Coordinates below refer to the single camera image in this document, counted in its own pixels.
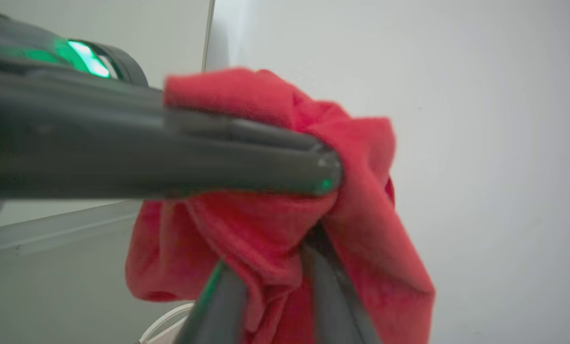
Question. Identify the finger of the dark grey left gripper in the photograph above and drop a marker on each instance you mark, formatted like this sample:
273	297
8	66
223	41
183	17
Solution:
170	172
98	112

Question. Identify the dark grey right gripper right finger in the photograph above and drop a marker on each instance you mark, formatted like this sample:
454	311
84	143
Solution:
337	306

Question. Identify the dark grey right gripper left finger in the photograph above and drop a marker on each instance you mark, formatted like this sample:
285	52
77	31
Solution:
218	310

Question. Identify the red garment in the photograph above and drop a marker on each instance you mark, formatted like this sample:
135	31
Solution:
361	157

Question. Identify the white baseboard strip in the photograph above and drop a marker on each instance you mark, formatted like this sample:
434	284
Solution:
50	227

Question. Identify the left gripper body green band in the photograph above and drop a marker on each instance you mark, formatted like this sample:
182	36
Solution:
50	50

